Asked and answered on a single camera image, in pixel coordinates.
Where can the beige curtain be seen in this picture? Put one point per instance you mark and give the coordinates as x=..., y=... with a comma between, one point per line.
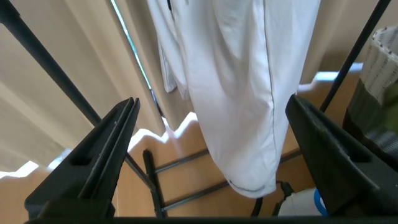
x=77, y=46

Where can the black clothes rack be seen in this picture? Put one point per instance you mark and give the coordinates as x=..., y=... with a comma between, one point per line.
x=47, y=62

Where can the white laundry basket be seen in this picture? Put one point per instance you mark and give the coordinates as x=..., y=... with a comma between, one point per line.
x=379, y=62

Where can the green garment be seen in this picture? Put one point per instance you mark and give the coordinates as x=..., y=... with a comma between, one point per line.
x=393, y=112

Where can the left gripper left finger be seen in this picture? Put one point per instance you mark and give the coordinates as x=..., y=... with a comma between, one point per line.
x=81, y=174

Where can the pale grey shorts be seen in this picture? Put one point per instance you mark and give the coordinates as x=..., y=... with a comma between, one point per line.
x=233, y=93

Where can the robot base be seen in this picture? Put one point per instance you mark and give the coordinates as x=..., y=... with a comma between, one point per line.
x=298, y=203

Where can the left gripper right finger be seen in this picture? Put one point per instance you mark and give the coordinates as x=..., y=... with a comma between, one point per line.
x=342, y=168

